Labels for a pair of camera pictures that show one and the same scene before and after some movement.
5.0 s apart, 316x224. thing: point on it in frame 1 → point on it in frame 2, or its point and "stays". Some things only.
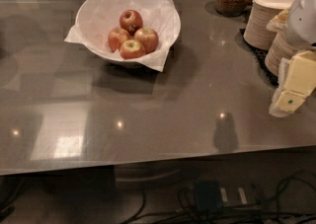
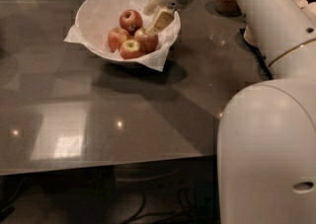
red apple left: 116,37 stays
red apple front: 131,49 stays
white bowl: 100,14 stays
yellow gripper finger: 300,81 → 162,20
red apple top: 131,21 stays
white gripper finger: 275,110 → 153,3
